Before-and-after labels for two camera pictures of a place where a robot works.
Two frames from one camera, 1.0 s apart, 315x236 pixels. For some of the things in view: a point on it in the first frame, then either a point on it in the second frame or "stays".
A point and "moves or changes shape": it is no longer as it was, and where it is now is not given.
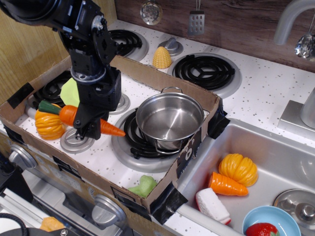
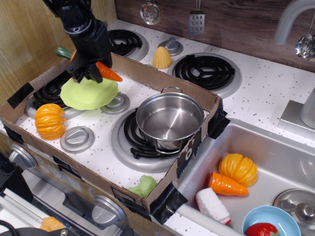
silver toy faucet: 296,115 stays
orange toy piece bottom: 50,223 stays
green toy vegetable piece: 147,184 stays
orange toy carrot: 68,114 moves or changes shape
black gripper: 100,91 → 92,45
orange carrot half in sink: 221,184 stays
